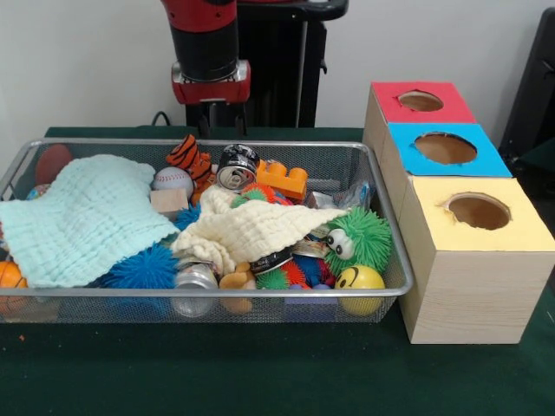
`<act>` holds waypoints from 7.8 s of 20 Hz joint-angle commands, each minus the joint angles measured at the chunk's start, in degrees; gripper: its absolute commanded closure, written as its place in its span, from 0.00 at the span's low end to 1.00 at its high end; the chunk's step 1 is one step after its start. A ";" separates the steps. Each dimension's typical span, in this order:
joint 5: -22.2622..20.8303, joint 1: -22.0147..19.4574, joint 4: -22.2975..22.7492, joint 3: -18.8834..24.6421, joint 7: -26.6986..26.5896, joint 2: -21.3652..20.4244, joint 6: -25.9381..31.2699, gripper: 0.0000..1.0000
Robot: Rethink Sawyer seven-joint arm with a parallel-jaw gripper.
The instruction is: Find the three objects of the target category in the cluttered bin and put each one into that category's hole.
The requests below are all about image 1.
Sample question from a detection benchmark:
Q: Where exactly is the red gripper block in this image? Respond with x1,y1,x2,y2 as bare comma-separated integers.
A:
172,76,252,140

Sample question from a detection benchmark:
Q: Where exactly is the orange striped tiger toy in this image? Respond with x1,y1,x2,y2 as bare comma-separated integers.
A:
166,134,216,205

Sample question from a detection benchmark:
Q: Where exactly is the clear shallow mesh bin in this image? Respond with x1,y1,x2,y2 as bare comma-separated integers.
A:
0,139,415,325

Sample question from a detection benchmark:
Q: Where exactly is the wooden box with three holes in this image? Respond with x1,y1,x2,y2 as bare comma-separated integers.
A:
362,81,555,345

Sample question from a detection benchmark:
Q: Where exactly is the crushed black silver can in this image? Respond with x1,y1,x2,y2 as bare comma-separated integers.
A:
217,144,261,192

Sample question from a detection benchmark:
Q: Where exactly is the small white baseball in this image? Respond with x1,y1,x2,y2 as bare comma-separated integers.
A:
153,166,194,198

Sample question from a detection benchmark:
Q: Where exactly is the orange toy building block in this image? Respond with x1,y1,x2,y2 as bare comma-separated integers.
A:
256,159,309,200

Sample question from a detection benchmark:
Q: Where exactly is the cream waffle cloth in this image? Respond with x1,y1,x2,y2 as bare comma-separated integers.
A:
171,186,348,276

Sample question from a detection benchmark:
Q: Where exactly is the mint green waffle cloth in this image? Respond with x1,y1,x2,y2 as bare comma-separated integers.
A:
0,154,181,289

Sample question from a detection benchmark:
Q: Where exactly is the blue spiky ball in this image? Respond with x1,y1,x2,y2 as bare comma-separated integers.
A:
102,244,180,291

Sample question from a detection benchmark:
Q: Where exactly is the small brown football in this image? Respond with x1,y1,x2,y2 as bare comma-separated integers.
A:
35,144,75,186

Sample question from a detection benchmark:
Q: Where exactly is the green fuzzy toy with eyes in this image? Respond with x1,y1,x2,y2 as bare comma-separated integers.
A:
323,206,394,278

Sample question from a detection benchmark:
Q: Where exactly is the yellow smiley ball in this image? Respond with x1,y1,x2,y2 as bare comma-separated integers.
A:
335,264,386,315

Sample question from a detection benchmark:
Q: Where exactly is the dark green table cloth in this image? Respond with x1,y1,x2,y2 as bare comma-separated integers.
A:
0,126,555,416

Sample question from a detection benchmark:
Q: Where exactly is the small orange basketball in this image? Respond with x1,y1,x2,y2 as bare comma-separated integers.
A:
0,260,29,315

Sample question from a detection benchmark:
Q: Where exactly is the black stand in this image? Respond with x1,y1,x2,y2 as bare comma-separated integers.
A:
499,7,555,161

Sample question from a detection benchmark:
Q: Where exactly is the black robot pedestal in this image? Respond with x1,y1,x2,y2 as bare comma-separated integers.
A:
178,0,349,129

